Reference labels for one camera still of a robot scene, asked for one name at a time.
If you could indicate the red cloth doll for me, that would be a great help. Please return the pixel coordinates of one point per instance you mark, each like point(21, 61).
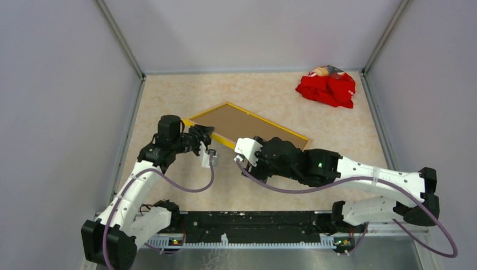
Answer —
point(328, 85)

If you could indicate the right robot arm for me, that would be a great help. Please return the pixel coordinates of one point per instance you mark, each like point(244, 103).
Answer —
point(406, 195)

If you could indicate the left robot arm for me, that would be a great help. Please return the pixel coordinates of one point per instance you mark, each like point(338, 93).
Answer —
point(115, 236)

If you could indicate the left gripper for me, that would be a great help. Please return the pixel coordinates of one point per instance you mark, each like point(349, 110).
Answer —
point(203, 131)

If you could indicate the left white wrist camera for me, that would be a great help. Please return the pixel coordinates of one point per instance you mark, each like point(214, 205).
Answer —
point(209, 157)

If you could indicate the brown backing board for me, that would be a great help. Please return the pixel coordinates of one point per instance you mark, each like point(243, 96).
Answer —
point(246, 126)

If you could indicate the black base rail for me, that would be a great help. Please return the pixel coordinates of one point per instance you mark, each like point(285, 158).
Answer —
point(257, 227)

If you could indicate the yellow wooden picture frame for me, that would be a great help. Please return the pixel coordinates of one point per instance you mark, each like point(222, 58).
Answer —
point(223, 139)

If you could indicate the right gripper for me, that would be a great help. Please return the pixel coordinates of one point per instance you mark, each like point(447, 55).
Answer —
point(257, 171)

